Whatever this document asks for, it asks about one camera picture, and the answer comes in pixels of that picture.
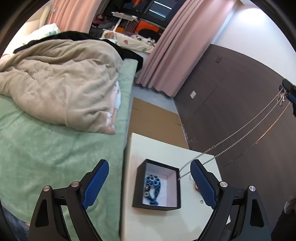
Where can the white pillow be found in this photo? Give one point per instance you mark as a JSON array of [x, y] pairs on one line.
[[42, 32]]

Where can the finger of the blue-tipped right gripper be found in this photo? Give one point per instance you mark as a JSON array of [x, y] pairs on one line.
[[288, 89]]

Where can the flat brown cardboard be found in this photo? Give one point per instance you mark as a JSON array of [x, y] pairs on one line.
[[157, 123]]

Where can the black jewelry box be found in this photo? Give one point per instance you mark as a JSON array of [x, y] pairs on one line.
[[157, 187]]

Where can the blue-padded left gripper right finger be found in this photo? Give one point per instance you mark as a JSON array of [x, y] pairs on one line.
[[238, 214]]

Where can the pink left curtain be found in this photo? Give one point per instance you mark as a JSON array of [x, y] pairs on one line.
[[73, 15]]

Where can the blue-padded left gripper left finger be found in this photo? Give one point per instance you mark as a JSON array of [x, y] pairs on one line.
[[48, 222]]

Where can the pink curtain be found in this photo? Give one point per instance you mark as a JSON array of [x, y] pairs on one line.
[[182, 44], [73, 15]]

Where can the pink right curtain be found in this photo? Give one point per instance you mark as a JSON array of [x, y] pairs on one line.
[[182, 44]]

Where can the green bed sheet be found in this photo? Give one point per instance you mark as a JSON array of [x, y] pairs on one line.
[[35, 154]]

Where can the beige comforter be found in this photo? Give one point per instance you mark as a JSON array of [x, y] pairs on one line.
[[65, 82]]

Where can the white wall socket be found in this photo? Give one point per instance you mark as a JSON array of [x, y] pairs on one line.
[[192, 95]]

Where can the patterned bedding at window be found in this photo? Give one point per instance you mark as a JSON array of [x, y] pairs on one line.
[[135, 42]]

